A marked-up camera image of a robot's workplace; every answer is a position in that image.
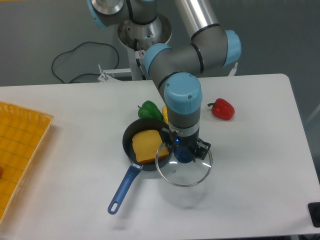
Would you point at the green bell pepper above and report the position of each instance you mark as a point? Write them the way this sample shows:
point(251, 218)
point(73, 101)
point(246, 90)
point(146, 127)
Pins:
point(149, 110)

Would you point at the red bell pepper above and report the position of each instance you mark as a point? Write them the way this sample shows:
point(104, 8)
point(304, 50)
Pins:
point(222, 109)

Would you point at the glass pot lid blue knob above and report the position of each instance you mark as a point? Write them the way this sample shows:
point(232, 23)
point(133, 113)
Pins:
point(183, 174)

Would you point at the dark blue saucepan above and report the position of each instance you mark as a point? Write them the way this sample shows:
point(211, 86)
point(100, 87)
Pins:
point(135, 168)

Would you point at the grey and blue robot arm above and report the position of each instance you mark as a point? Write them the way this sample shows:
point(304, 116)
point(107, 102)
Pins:
point(181, 92)

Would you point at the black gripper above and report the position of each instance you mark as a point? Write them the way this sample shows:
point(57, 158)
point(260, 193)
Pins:
point(191, 142)

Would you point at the yellow toast slice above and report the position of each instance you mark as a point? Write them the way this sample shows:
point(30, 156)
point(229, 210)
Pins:
point(145, 146)

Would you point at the black device at table edge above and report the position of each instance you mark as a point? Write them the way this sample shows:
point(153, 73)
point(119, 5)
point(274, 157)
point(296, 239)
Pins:
point(314, 211)

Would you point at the yellow corn toy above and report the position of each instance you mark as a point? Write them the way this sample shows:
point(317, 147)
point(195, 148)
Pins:
point(165, 114)

